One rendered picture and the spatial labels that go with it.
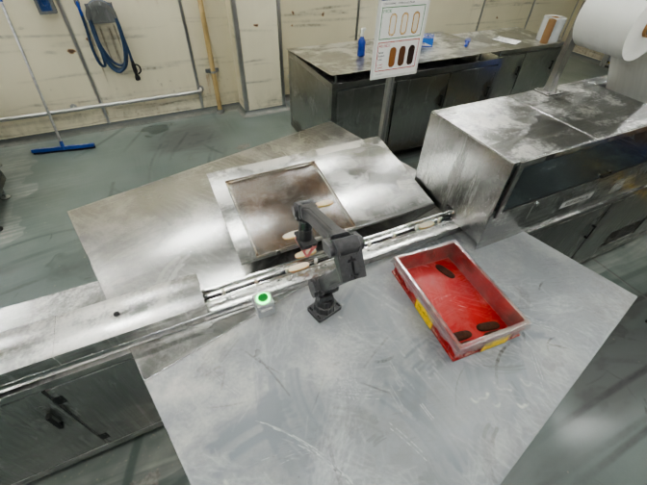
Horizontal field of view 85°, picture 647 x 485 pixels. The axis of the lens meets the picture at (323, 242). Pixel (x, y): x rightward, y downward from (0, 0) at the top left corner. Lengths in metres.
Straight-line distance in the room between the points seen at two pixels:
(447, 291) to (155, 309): 1.18
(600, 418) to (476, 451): 1.42
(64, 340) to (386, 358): 1.13
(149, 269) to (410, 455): 1.27
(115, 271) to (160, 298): 0.38
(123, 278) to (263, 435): 0.92
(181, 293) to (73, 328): 0.37
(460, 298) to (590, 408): 1.26
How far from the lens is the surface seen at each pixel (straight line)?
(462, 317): 1.57
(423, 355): 1.42
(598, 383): 2.79
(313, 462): 1.24
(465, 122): 1.84
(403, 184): 2.01
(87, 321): 1.55
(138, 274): 1.76
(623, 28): 2.09
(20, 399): 1.71
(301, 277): 1.52
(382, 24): 2.22
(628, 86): 2.65
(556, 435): 2.49
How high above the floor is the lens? 2.03
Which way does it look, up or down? 44 degrees down
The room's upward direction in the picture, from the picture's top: 2 degrees clockwise
